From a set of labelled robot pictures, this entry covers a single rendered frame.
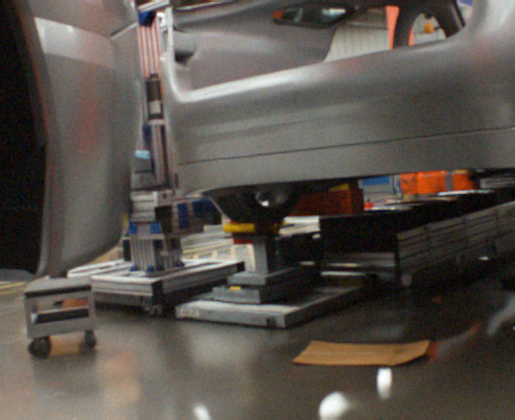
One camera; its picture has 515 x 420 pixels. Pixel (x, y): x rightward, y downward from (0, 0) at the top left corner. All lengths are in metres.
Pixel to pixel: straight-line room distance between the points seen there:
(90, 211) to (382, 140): 1.74
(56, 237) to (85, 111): 0.15
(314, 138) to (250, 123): 0.30
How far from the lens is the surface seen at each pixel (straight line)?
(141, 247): 4.83
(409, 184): 6.26
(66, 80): 0.79
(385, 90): 2.40
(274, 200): 4.33
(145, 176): 4.47
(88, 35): 0.84
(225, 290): 4.11
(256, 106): 2.71
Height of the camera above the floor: 0.83
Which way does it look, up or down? 3 degrees down
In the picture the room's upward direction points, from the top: 5 degrees counter-clockwise
